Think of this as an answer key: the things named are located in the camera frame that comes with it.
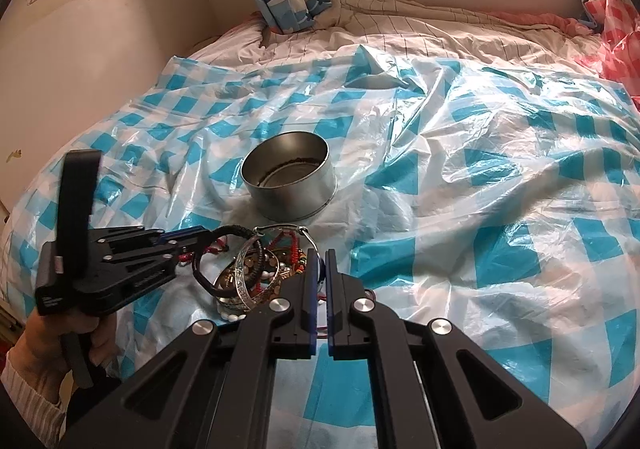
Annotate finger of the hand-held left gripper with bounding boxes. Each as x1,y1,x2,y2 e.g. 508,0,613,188
102,234,223,291
90,225,210,250

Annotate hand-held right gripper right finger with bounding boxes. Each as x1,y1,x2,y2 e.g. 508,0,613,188
325,249,584,449

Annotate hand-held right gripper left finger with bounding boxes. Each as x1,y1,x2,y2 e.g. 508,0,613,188
60,250,321,449

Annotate black cord bracelet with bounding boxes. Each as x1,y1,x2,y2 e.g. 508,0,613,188
191,225,266,298

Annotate pile of mixed jewelry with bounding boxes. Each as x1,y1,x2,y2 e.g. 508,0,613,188
177,224,376,337

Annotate round metal tin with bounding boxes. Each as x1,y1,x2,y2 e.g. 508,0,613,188
241,133,337,222

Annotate person's left forearm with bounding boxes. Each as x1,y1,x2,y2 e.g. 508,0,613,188
0,346,68,449

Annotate person's left hand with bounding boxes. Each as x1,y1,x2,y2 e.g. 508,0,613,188
9,314,120,389

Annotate blue checked plastic sheet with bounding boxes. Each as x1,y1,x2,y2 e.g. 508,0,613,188
0,46,640,449

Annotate striped beige blanket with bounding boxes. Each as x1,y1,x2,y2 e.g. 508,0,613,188
190,0,616,94

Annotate pink blanket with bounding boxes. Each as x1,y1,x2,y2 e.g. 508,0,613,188
495,9,601,37

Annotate pink checked plastic sheet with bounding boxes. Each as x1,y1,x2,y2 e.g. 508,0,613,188
575,0,640,110

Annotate white bead bracelet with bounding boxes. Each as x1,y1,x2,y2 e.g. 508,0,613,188
216,305,249,324

